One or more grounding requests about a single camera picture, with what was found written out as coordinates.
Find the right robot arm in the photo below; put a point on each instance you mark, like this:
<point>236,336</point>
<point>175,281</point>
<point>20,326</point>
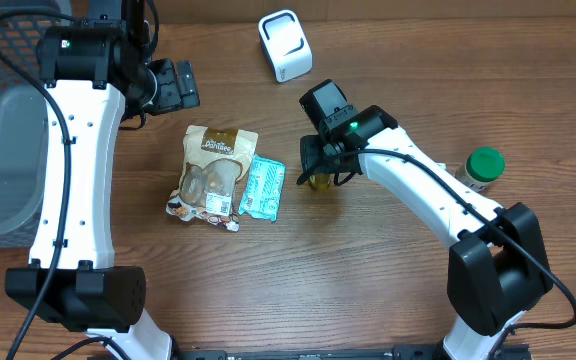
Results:
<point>497,258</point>

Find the brown snack wrapper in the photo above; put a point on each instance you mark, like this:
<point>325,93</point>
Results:
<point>214,162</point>

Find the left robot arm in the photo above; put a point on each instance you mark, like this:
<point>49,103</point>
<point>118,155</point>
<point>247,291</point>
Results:
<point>95,73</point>

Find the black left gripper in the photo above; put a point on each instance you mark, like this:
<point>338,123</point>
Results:
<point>174,97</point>

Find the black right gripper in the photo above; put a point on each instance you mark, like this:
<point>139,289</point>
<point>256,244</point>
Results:
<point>308,157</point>

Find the green lidded jar with tissues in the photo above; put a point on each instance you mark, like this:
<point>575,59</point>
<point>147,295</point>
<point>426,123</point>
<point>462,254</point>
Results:
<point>483,167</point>

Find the white barcode scanner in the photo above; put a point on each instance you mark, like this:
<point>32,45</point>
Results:
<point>285,45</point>

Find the dark grey plastic basket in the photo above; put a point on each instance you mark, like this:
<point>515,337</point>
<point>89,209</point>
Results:
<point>23,122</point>

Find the yellow liquid bottle silver cap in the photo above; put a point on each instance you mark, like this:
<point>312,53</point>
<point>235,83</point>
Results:
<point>319,182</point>

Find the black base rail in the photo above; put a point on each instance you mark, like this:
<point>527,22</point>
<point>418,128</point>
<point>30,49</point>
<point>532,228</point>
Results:
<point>397,352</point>

